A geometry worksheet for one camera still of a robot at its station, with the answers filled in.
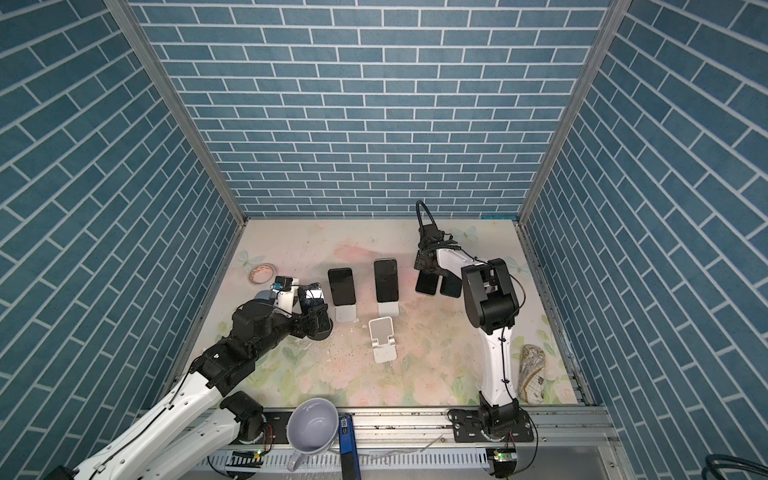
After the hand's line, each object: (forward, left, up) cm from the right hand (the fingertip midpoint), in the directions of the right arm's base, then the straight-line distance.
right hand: (428, 262), depth 107 cm
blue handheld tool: (-58, +18, +1) cm, 60 cm away
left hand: (-29, +30, +17) cm, 45 cm away
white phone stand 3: (-32, +12, +4) cm, 34 cm away
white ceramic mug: (-54, +28, 0) cm, 60 cm away
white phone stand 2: (-20, +12, 0) cm, 24 cm away
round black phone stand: (-30, +31, 0) cm, 43 cm away
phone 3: (-8, 0, -2) cm, 8 cm away
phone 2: (-17, +13, +12) cm, 25 cm away
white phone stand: (-22, +26, 0) cm, 34 cm away
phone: (-19, +26, +10) cm, 34 cm away
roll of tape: (-9, +59, 0) cm, 60 cm away
